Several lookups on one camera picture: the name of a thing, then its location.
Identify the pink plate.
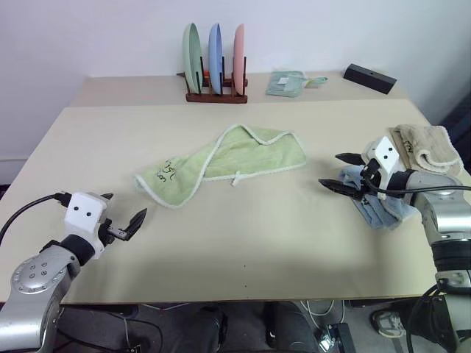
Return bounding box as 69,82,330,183
233,24,247,98

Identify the dark rounded shape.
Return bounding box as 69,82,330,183
193,304,226,353
263,300,322,353

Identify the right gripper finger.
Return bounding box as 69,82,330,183
317,178,364,199
335,151,366,166

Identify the grey sneaker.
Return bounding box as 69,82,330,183
369,310,406,338

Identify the blue plate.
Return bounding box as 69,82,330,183
208,23,225,96

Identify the teal folded cloth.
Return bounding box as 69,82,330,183
265,69,307,99

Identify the white cable under table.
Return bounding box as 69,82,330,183
300,300,336,319

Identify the black rectangular box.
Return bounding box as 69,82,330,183
343,63,398,96

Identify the light green towel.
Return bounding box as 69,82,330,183
132,124,308,211

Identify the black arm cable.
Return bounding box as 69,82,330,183
363,175,471,195
0,192,73,244

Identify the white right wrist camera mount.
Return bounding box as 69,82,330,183
362,135,406,202

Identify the black device under table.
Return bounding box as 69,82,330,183
314,322,357,353

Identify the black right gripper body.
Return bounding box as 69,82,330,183
358,158,381,193

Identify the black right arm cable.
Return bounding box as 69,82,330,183
363,175,471,195

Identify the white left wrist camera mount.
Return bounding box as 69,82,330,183
64,190,113,260

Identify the small green-looped cloth tag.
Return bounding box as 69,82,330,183
302,75,330,90

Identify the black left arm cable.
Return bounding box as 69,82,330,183
0,192,73,244

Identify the dark wooden dish rack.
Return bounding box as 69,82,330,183
176,54,249,104

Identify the green plate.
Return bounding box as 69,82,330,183
181,22,204,95

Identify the blue cloth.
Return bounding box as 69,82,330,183
337,164,421,231

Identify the beige folded towel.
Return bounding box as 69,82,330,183
387,124,463,176

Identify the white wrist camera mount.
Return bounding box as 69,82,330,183
362,135,406,202
64,190,113,260

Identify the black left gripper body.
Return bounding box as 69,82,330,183
97,218,130,246

